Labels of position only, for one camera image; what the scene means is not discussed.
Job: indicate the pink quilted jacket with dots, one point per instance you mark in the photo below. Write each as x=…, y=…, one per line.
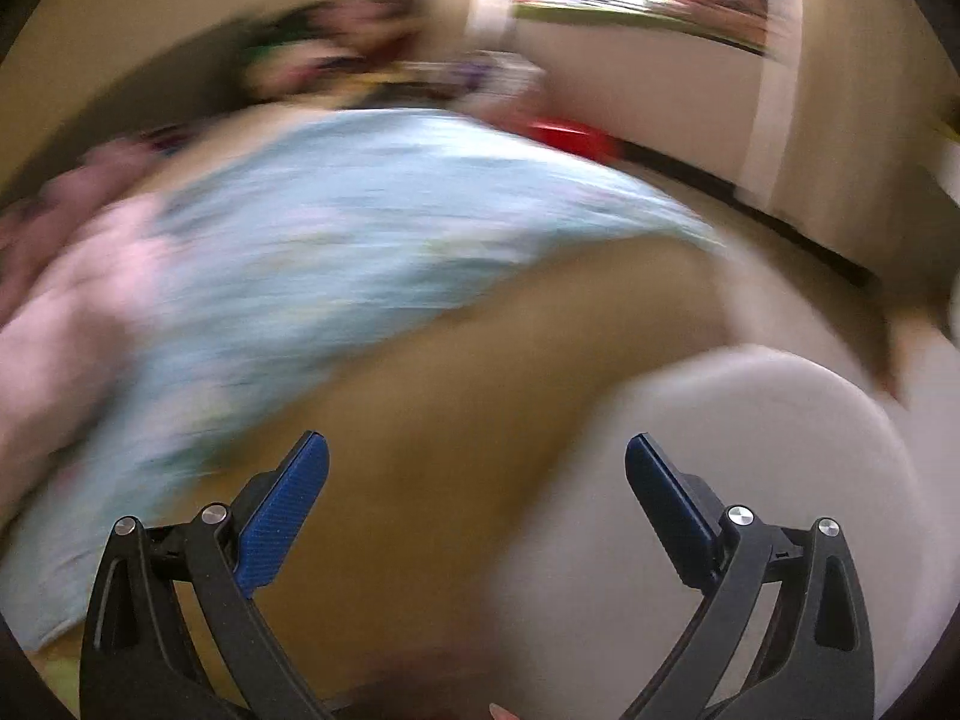
x=67, y=315

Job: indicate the red plastic basin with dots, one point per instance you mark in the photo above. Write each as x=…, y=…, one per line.
x=570, y=139

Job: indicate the light blue cartoon bed sheet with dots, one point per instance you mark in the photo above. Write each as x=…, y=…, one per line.
x=337, y=225

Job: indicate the bag full of clothes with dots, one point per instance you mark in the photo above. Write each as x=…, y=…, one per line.
x=487, y=75

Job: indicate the bed with beige cover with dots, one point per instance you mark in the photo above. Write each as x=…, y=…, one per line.
x=450, y=427

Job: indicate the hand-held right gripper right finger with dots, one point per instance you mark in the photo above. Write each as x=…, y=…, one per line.
x=675, y=514

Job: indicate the grey padded headboard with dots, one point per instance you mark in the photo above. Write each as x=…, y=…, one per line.
x=127, y=101

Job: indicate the white round stool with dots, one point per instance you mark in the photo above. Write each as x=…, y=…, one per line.
x=600, y=502

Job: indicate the pile of folded clothes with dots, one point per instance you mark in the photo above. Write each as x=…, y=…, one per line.
x=315, y=45

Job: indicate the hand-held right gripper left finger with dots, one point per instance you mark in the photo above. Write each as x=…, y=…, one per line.
x=285, y=510

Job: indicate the colourful clothes on window sill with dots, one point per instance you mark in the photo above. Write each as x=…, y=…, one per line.
x=712, y=4

